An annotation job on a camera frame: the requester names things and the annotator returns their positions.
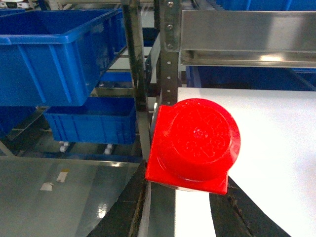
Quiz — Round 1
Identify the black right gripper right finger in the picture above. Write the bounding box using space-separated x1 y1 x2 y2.
209 178 289 237

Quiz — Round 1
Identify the blue bin left rack upper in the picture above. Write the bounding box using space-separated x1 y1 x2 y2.
0 9 126 106

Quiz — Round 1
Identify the red toy block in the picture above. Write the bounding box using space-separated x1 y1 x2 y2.
145 98 241 195

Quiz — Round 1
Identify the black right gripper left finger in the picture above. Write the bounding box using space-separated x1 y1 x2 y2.
88 161 151 237

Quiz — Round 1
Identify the blue bin left rack lower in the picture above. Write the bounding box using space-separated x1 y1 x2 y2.
44 97 136 145

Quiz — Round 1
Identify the blue bin rack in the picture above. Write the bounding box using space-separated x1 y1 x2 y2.
0 9 126 106
44 97 136 145

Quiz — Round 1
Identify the blue bin under shelf right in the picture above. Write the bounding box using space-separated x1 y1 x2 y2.
186 66 316 91

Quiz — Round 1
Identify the stainless steel shelf rail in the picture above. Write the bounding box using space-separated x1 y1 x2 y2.
180 10 316 68

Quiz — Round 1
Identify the steel rack upright post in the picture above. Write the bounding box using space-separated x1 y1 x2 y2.
159 0 181 105

